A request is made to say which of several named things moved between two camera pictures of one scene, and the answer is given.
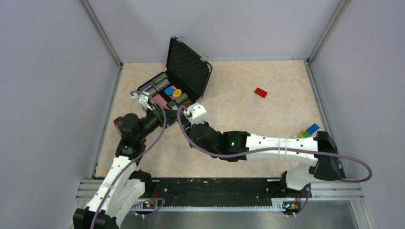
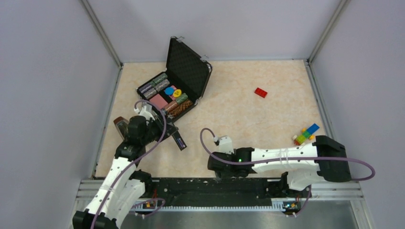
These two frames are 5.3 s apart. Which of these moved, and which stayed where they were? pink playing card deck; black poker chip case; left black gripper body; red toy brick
Moved: left black gripper body
Stayed: red toy brick; pink playing card deck; black poker chip case
